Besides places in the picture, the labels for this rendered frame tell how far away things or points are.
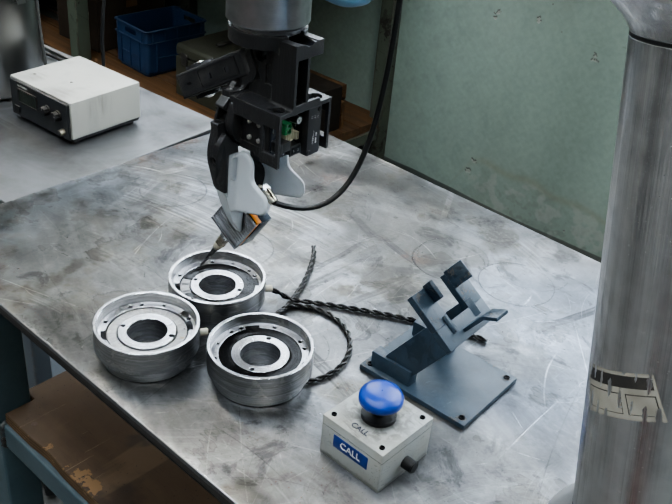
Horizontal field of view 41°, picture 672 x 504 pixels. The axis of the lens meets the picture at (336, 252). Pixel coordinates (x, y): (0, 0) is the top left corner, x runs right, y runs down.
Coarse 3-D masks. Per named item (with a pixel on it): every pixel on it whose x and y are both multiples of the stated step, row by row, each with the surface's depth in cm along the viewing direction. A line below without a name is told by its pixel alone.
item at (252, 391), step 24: (264, 312) 92; (216, 336) 90; (264, 336) 91; (216, 360) 85; (240, 360) 87; (264, 360) 91; (312, 360) 87; (216, 384) 86; (240, 384) 84; (264, 384) 84; (288, 384) 85
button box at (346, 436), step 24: (336, 408) 80; (360, 408) 81; (408, 408) 81; (336, 432) 79; (360, 432) 78; (384, 432) 78; (408, 432) 78; (336, 456) 80; (360, 456) 78; (384, 456) 76; (408, 456) 79; (360, 480) 79; (384, 480) 78
